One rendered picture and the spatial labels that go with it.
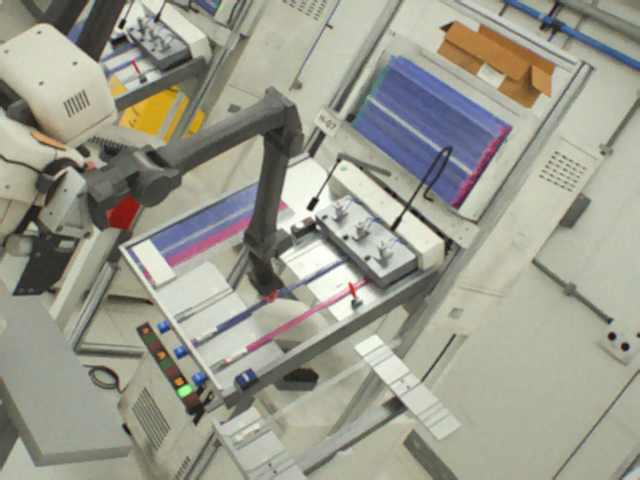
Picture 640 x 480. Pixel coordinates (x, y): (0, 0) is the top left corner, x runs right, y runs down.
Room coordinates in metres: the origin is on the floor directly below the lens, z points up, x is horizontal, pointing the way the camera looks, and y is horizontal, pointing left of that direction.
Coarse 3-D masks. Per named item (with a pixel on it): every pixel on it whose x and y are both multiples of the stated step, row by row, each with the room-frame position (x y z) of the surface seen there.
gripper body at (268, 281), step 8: (248, 272) 2.01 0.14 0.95; (256, 272) 1.94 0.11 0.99; (264, 272) 1.94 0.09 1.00; (272, 272) 1.97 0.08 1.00; (256, 280) 1.97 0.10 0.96; (264, 280) 1.96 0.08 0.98; (272, 280) 1.98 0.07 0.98; (280, 280) 1.99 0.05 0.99; (264, 288) 1.96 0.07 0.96; (272, 288) 1.96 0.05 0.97; (280, 288) 1.98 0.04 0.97; (264, 296) 1.95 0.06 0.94
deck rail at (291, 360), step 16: (432, 272) 2.14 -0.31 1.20; (400, 288) 2.08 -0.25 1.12; (416, 288) 2.12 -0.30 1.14; (368, 304) 2.03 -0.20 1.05; (384, 304) 2.05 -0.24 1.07; (400, 304) 2.10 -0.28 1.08; (352, 320) 1.98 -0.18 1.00; (368, 320) 2.03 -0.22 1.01; (320, 336) 1.93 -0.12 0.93; (336, 336) 1.97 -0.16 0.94; (288, 352) 1.88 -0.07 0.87; (304, 352) 1.90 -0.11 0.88; (320, 352) 1.95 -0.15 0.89; (272, 368) 1.84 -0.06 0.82; (288, 368) 1.89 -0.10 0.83; (224, 400) 1.77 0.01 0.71
